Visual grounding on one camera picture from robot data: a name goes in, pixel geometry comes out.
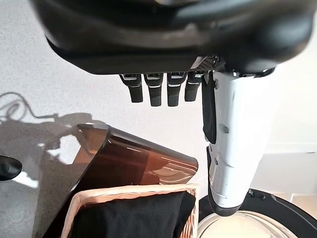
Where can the long black folded garment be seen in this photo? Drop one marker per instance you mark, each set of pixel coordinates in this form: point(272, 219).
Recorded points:
point(128, 218)

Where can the rectangular wicker laundry basket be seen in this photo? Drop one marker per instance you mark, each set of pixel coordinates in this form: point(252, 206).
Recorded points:
point(99, 192)

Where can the black white robot left hand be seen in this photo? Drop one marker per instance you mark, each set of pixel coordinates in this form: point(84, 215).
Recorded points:
point(148, 37)

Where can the black object at left edge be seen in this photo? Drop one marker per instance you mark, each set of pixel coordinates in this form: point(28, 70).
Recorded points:
point(8, 168)

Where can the white counter cabinet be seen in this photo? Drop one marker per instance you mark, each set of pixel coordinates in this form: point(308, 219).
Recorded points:
point(292, 168)

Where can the round glass washer door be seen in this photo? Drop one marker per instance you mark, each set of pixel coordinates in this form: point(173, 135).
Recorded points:
point(272, 218)

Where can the brown acrylic stand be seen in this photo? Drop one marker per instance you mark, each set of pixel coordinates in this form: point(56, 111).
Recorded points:
point(119, 161)

